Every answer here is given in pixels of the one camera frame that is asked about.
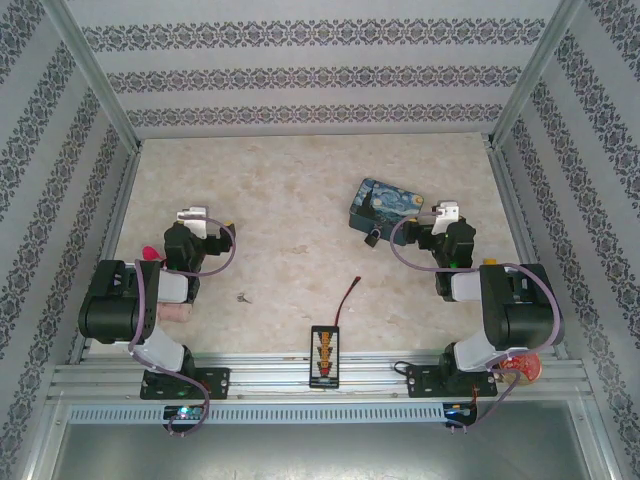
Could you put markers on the starry night tin box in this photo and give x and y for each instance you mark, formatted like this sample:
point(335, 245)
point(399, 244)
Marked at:
point(385, 200)

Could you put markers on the small black padlock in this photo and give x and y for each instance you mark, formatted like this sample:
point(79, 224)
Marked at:
point(372, 238)

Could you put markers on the small metal key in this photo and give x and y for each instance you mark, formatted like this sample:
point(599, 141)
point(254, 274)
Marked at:
point(244, 298)

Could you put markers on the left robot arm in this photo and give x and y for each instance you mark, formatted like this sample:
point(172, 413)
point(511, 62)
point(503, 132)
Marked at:
point(110, 310)

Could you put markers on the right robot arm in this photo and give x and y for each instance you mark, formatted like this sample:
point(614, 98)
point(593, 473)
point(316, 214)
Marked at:
point(525, 310)

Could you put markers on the pink toy block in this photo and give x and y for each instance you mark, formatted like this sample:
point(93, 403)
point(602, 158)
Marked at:
point(175, 312)

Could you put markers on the red round tin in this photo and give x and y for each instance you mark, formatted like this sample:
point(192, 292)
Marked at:
point(525, 370)

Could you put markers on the black power distribution board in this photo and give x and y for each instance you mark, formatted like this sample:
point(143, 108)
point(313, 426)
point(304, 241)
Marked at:
point(325, 357)

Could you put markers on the left controller board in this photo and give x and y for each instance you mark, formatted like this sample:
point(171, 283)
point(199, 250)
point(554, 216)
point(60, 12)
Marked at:
point(184, 413)

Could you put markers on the controller board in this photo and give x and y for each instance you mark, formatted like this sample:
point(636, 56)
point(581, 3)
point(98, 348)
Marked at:
point(460, 413)
point(184, 413)

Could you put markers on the right controller board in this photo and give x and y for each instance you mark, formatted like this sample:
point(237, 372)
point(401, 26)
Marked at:
point(460, 413)

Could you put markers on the grey metal sheet tray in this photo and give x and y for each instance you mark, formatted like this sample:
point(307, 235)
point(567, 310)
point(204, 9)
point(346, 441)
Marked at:
point(320, 452)

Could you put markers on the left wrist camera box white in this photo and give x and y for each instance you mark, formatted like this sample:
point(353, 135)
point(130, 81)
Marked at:
point(192, 217)

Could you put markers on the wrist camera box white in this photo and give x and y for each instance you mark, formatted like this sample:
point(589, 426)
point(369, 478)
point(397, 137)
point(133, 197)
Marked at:
point(446, 210)
point(192, 217)

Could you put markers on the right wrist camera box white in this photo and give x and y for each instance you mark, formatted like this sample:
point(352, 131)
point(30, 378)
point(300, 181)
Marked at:
point(446, 210)

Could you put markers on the aluminium side rail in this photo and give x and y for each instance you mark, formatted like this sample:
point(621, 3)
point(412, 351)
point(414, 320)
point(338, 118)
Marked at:
point(107, 240)
point(520, 225)

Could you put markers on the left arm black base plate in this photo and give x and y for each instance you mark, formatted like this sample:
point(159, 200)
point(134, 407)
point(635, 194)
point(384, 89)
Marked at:
point(215, 382)

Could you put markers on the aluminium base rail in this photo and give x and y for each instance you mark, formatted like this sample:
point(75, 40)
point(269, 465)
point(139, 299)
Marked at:
point(280, 372)

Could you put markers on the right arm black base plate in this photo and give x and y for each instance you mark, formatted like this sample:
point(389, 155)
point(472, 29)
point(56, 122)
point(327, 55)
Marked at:
point(425, 382)

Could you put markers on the aluminium corner post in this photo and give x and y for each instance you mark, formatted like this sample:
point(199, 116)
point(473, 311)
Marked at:
point(90, 70)
point(537, 65)

